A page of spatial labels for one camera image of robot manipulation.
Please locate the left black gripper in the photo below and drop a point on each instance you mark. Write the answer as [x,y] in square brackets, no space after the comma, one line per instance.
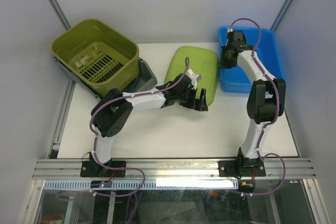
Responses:
[198,105]

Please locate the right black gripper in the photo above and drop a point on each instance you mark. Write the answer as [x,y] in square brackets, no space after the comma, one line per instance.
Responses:
[223,63]

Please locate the lime green shallow tub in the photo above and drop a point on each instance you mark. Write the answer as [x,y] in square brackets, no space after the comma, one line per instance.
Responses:
[203,62]

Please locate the blue plastic tub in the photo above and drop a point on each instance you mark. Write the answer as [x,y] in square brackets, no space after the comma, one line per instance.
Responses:
[234,80]

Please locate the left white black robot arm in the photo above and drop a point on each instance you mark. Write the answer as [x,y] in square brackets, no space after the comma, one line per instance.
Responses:
[111,114]

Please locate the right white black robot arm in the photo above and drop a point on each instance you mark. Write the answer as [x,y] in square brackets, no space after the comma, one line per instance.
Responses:
[265,104]

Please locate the grey tray under basket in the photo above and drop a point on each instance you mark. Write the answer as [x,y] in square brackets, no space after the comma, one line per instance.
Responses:
[146,79]

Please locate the olive green slotted basket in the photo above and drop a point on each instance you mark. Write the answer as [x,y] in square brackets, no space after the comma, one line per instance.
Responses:
[100,56]

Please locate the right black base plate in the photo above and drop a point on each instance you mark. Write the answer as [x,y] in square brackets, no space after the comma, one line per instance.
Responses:
[239,168]

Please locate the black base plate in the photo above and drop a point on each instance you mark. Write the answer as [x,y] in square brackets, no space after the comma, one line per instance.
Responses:
[118,170]
[239,168]

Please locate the right aluminium frame post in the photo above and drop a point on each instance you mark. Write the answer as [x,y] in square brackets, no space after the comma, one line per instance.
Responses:
[288,1]

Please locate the aluminium frame post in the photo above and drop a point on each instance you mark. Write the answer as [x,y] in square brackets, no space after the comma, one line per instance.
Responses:
[52,1]
[288,1]

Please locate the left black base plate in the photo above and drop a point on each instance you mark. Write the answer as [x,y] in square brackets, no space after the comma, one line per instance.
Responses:
[118,170]

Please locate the aluminium mounting rail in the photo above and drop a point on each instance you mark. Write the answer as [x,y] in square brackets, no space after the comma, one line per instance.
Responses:
[135,168]

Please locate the white slotted cable duct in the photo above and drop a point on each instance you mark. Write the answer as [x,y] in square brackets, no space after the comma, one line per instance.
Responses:
[149,184]

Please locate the left aluminium frame post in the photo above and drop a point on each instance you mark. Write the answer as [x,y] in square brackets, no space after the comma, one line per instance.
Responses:
[52,1]

